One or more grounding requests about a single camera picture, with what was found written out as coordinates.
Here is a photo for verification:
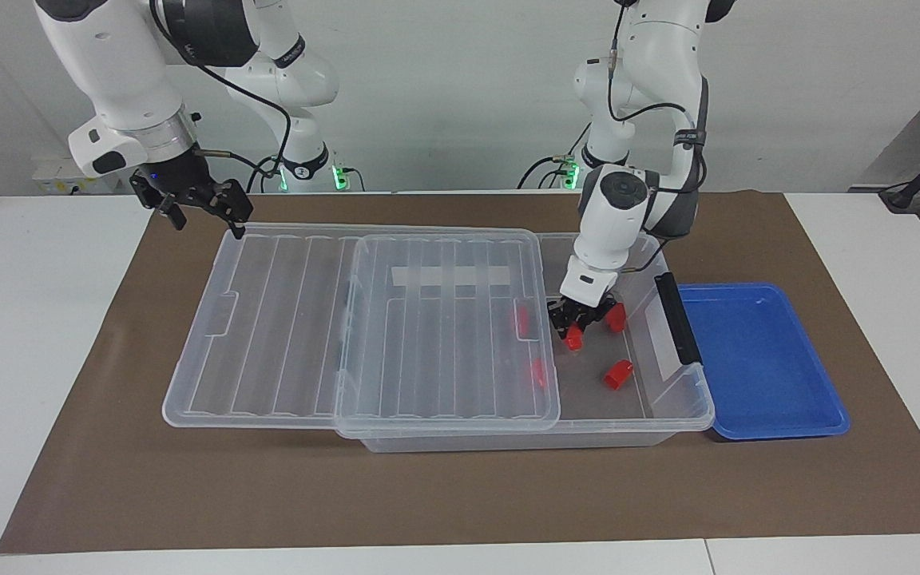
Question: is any clear plastic box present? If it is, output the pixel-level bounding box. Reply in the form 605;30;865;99
336;231;716;454

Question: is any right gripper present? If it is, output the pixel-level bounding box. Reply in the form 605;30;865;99
129;149;255;240

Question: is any black cable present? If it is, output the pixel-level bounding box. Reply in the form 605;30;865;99
606;0;709;197
149;0;294;195
517;155;577;191

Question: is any black box latch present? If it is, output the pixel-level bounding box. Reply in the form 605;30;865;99
653;272;704;367

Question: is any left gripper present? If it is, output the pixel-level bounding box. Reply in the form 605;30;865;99
548;293;620;337

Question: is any clear plastic lid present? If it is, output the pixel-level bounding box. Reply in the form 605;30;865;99
162;224;563;434

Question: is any blue plastic tray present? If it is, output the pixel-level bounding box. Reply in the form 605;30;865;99
676;283;852;442

